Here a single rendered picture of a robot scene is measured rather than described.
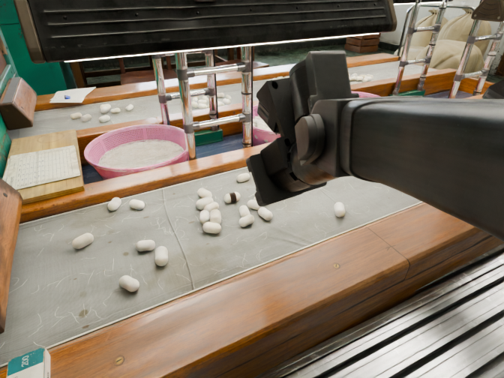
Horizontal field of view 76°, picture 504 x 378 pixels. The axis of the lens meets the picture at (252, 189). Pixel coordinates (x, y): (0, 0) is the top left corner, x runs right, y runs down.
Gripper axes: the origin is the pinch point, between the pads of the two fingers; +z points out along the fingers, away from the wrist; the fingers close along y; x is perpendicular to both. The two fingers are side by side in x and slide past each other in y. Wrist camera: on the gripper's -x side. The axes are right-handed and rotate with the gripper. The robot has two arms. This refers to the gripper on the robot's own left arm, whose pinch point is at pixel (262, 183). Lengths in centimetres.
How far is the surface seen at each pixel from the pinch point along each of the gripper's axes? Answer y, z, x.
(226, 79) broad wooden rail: -34, 77, -53
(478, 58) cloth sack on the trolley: -323, 141, -69
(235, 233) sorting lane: 3.5, 10.2, 6.8
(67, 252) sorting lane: 31.0, 17.0, 1.1
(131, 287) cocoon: 22.6, 5.4, 9.0
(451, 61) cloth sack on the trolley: -295, 149, -73
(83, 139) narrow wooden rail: 25, 50, -29
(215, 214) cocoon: 5.6, 12.0, 2.4
